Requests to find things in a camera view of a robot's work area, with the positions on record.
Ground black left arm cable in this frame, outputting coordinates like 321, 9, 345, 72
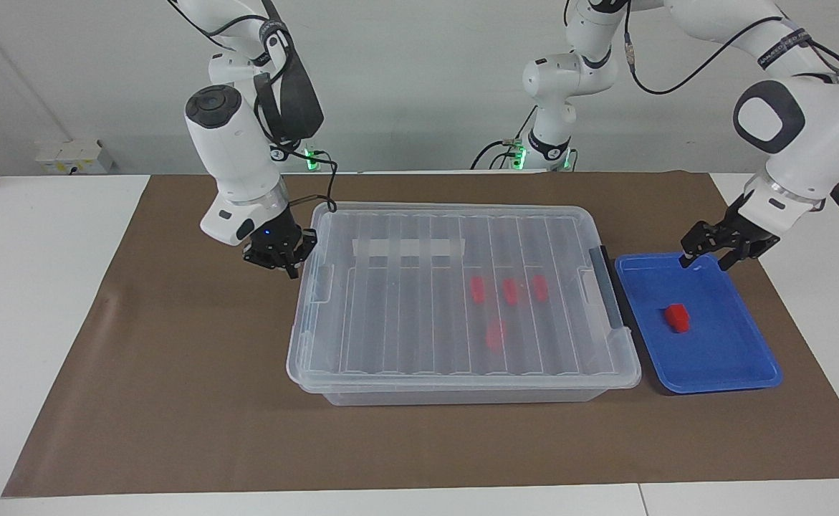
623, 0, 839, 96

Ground brown table mat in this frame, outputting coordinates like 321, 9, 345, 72
1, 171, 839, 498

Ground black box latch handle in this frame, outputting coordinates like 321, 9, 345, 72
589, 246, 633, 333

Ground black left base cables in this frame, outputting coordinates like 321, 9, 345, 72
470, 107, 538, 171

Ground clear plastic storage box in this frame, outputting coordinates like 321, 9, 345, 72
287, 203, 642, 407

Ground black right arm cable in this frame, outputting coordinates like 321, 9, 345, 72
167, 0, 340, 214

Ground blue plastic tray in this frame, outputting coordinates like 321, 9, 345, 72
614, 252, 783, 395

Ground white wall socket box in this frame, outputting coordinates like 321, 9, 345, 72
36, 140, 114, 176

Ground clear ribbed plastic lid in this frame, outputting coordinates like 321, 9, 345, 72
287, 203, 642, 392

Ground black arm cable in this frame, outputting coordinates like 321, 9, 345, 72
167, 0, 340, 214
623, 0, 839, 96

